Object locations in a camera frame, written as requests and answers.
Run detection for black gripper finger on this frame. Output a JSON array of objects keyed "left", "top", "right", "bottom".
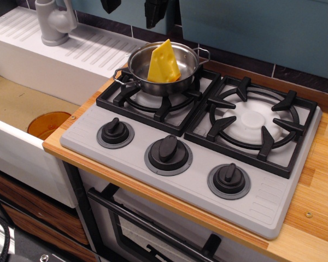
[
  {"left": 101, "top": 0, "right": 121, "bottom": 14},
  {"left": 144, "top": 0, "right": 169, "bottom": 29}
]

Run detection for stainless steel pot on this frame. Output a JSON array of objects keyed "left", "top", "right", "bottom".
[{"left": 113, "top": 41, "right": 202, "bottom": 97}]

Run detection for yellow toy cheese wedge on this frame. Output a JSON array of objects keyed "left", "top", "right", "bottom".
[{"left": 147, "top": 39, "right": 181, "bottom": 83}]

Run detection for black left stove knob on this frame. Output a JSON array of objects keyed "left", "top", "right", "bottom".
[{"left": 96, "top": 117, "right": 134, "bottom": 150}]

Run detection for black stove knob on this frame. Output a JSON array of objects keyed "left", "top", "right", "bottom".
[
  {"left": 144, "top": 135, "right": 193, "bottom": 176},
  {"left": 96, "top": 117, "right": 134, "bottom": 150},
  {"left": 207, "top": 163, "right": 251, "bottom": 200}
]

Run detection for black middle stove knob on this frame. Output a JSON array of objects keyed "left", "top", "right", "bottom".
[{"left": 144, "top": 135, "right": 193, "bottom": 176}]

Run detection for black right stove knob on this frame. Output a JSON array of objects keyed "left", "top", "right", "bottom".
[{"left": 207, "top": 163, "right": 251, "bottom": 200}]

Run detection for grey toy stove top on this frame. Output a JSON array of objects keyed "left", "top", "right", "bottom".
[{"left": 59, "top": 65, "right": 323, "bottom": 240}]

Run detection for grey toy faucet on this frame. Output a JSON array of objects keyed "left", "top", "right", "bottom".
[{"left": 35, "top": 0, "right": 78, "bottom": 46}]

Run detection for black left burner grate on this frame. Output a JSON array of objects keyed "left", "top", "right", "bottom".
[{"left": 96, "top": 65, "right": 221, "bottom": 136}]

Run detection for black burner grate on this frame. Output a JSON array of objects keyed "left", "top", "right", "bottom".
[
  {"left": 184, "top": 76, "right": 322, "bottom": 178},
  {"left": 96, "top": 65, "right": 221, "bottom": 136}
]

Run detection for white toy sink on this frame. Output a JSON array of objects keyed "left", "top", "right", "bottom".
[{"left": 0, "top": 7, "right": 144, "bottom": 208}]

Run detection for black right burner grate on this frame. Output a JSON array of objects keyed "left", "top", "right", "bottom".
[{"left": 184, "top": 76, "right": 322, "bottom": 178}]

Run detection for wooden drawer fronts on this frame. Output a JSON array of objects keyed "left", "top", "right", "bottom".
[{"left": 0, "top": 171, "right": 97, "bottom": 261}]

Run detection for oven door with black handle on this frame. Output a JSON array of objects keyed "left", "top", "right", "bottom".
[{"left": 87, "top": 184, "right": 267, "bottom": 261}]

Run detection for black braided cable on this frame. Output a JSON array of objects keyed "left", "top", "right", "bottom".
[{"left": 0, "top": 214, "right": 11, "bottom": 262}]

